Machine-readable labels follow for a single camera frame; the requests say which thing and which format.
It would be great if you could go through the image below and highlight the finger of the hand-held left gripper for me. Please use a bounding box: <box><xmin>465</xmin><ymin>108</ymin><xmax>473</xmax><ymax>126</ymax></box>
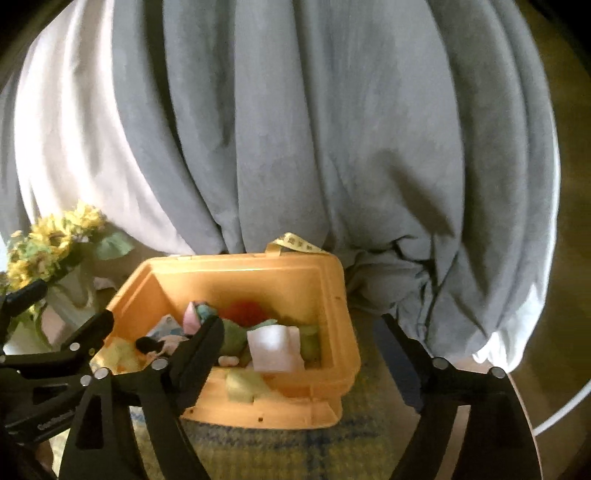
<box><xmin>0</xmin><ymin>310</ymin><xmax>115</xmax><ymax>370</ymax></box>
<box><xmin>0</xmin><ymin>279</ymin><xmax>49</xmax><ymax>319</ymax></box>

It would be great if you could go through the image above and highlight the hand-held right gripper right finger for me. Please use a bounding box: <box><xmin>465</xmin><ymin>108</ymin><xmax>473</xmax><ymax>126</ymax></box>
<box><xmin>373</xmin><ymin>313</ymin><xmax>543</xmax><ymax>480</ymax></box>

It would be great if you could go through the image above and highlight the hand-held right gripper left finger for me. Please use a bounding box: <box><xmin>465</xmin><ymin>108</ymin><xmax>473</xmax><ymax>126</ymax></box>
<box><xmin>58</xmin><ymin>316</ymin><xmax>226</xmax><ymax>480</ymax></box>

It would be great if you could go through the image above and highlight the printed tissue packet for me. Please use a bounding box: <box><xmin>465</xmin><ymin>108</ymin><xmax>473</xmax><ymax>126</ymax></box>
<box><xmin>148</xmin><ymin>315</ymin><xmax>186</xmax><ymax>341</ymax></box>

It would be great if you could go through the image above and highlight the yellow plastic storage bin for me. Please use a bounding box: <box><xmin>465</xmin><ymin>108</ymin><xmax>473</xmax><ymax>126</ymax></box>
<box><xmin>90</xmin><ymin>253</ymin><xmax>362</xmax><ymax>431</ymax></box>

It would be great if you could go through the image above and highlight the green cloth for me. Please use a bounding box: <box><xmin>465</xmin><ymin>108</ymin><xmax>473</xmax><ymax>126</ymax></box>
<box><xmin>217</xmin><ymin>318</ymin><xmax>252</xmax><ymax>358</ymax></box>

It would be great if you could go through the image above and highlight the white vase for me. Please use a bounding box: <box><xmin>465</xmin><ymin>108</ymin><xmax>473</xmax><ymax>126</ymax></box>
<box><xmin>39</xmin><ymin>268</ymin><xmax>116</xmax><ymax>347</ymax></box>

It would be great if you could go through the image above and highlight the small pink plush toy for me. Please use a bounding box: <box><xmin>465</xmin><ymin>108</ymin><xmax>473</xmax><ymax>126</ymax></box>
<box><xmin>135</xmin><ymin>335</ymin><xmax>190</xmax><ymax>358</ymax></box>

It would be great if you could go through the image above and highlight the red fluffy ball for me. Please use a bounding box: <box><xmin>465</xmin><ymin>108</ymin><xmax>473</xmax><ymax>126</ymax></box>
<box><xmin>222</xmin><ymin>300</ymin><xmax>271</xmax><ymax>326</ymax></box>

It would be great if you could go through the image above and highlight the pale yellow sticky label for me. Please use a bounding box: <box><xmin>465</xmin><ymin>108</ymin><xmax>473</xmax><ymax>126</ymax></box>
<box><xmin>225</xmin><ymin>370</ymin><xmax>274</xmax><ymax>403</ymax></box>

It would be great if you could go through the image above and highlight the artificial sunflower bouquet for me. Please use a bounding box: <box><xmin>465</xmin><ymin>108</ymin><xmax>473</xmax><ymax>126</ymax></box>
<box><xmin>4</xmin><ymin>200</ymin><xmax>134</xmax><ymax>324</ymax></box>

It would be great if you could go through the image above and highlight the green sponge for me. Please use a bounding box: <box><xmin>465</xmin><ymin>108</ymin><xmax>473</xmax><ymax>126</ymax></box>
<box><xmin>300</xmin><ymin>325</ymin><xmax>321</xmax><ymax>363</ymax></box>

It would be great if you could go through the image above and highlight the plaid table mat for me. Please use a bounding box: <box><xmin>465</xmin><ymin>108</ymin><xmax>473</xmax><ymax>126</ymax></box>
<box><xmin>129</xmin><ymin>323</ymin><xmax>419</xmax><ymax>480</ymax></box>

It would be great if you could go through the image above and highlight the yellow measuring tape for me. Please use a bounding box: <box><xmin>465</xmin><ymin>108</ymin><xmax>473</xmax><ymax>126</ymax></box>
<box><xmin>265</xmin><ymin>233</ymin><xmax>326</xmax><ymax>254</ymax></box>

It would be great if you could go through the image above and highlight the white curtain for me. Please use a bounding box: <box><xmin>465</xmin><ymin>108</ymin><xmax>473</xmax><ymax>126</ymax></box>
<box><xmin>14</xmin><ymin>9</ymin><xmax>195</xmax><ymax>257</ymax></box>

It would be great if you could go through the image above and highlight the grey curtain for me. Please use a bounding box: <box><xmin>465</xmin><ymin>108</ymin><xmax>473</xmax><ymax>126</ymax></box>
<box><xmin>0</xmin><ymin>0</ymin><xmax>561</xmax><ymax>370</ymax></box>

